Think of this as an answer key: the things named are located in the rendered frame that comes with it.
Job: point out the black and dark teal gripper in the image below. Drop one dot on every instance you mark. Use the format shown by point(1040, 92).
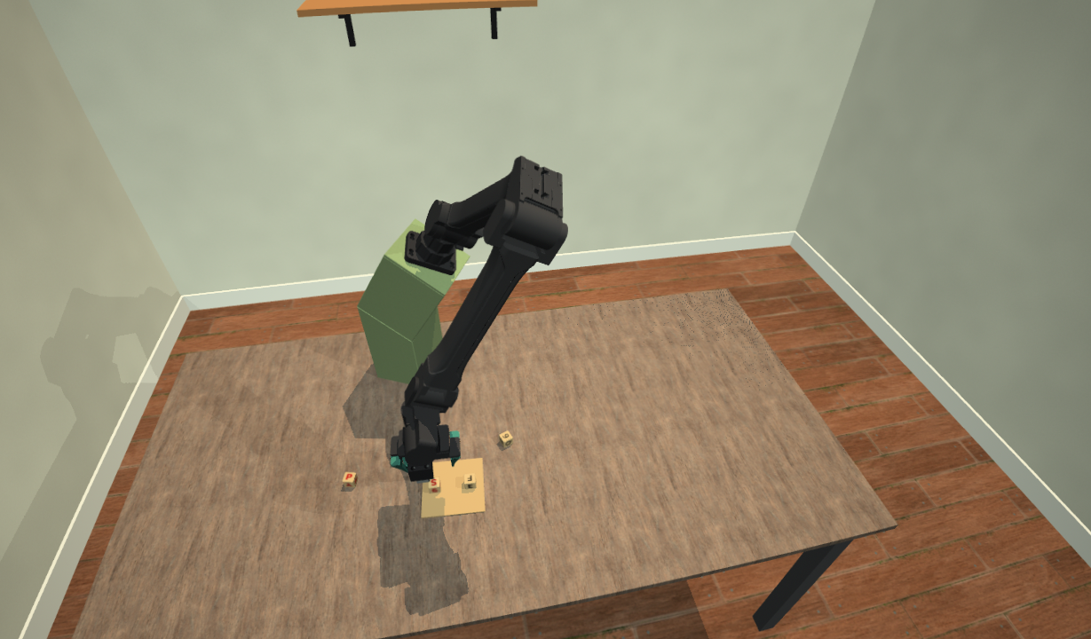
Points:
point(446, 451)

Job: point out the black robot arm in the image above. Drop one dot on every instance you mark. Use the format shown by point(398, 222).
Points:
point(533, 234)

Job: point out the light orange mat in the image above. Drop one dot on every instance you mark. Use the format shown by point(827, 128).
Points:
point(454, 499)

